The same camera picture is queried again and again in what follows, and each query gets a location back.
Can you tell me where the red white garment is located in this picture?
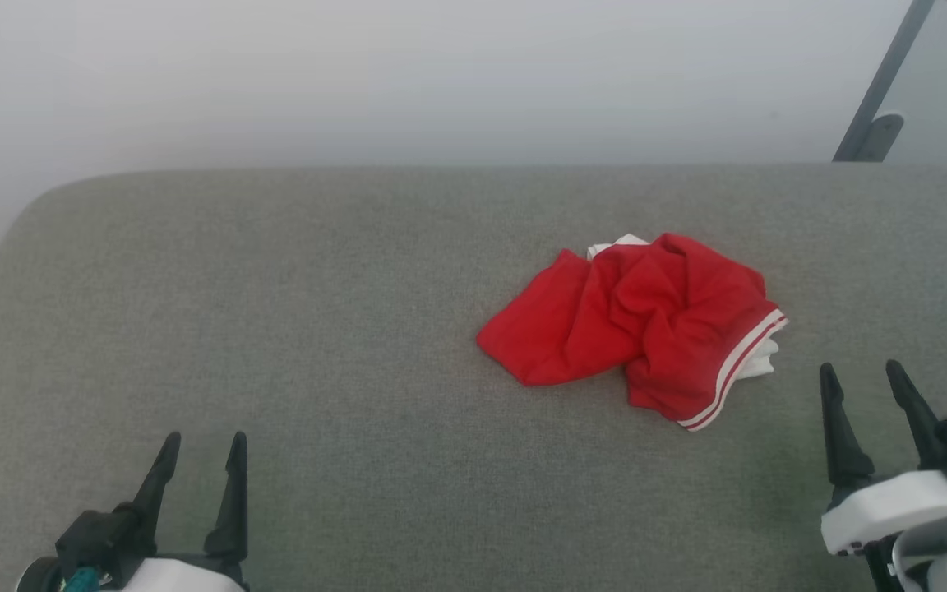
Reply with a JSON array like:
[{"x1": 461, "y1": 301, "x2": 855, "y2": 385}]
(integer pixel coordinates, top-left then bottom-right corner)
[{"x1": 476, "y1": 233, "x2": 789, "y2": 432}]

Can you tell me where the grey metal pole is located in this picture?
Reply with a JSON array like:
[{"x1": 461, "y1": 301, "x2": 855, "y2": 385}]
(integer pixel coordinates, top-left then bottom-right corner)
[{"x1": 833, "y1": 0, "x2": 937, "y2": 163}]

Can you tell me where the grey pole bracket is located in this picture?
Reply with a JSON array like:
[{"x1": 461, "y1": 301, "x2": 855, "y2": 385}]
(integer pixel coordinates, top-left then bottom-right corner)
[{"x1": 856, "y1": 113, "x2": 906, "y2": 163}]

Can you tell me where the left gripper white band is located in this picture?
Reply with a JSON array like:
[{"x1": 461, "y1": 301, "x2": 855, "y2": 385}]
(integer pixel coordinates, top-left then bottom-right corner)
[{"x1": 116, "y1": 430, "x2": 250, "y2": 592}]

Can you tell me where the grey fabric sofa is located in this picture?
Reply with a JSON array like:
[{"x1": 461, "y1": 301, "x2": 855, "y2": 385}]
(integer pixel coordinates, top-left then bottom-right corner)
[{"x1": 0, "y1": 163, "x2": 947, "y2": 592}]

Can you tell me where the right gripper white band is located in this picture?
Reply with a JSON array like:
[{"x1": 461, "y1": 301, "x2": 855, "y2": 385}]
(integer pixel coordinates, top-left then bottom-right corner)
[{"x1": 819, "y1": 358, "x2": 947, "y2": 557}]

